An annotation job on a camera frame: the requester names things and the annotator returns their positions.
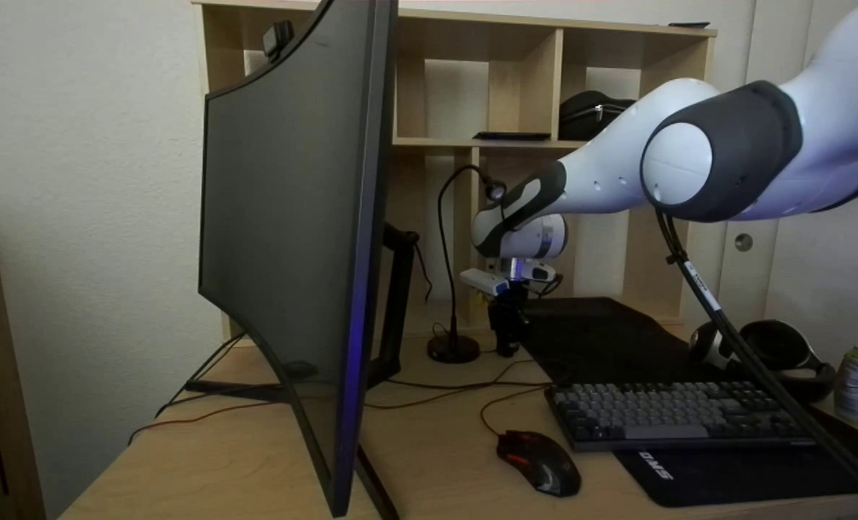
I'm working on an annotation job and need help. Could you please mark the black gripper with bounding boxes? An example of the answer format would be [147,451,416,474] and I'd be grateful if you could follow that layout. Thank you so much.
[487,282,537,361]

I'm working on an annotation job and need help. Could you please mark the black gooseneck desk lamp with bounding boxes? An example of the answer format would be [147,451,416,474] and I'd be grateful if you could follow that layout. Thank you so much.
[425,163,507,367]

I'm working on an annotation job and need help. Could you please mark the black desk mat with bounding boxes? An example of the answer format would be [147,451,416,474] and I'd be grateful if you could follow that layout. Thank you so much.
[487,296,858,513]

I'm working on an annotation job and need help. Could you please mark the black and red mouse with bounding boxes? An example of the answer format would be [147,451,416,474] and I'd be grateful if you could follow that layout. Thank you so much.
[494,428,584,500]

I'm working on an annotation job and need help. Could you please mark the black monitor stand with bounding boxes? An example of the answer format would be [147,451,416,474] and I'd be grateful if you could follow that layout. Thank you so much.
[182,222,422,520]

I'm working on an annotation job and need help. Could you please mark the grey mechanical keyboard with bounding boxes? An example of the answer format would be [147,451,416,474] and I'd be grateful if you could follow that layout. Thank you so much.
[542,376,823,455]

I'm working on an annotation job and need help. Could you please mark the flat black device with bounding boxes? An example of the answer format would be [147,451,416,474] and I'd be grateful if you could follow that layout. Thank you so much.
[470,130,553,144]

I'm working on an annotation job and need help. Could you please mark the black bag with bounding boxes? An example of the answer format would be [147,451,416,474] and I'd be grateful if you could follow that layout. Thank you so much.
[558,87,637,144]

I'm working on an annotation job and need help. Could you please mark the black curved computer monitor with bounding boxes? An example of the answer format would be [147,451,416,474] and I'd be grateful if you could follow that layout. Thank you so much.
[197,0,399,517]

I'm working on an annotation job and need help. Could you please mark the light wooden shelf unit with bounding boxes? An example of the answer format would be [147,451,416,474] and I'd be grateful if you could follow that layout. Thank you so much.
[192,0,715,335]

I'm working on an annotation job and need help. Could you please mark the black over-ear headphones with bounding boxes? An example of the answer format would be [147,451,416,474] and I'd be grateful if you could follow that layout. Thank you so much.
[688,319,836,406]

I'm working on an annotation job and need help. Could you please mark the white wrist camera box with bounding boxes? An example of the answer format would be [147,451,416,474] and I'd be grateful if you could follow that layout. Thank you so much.
[459,263,558,299]

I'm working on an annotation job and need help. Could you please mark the thin black cable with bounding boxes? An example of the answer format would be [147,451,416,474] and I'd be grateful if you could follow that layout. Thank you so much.
[387,357,553,397]

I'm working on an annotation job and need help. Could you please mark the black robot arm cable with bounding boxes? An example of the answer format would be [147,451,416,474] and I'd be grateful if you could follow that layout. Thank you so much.
[653,207,858,514]

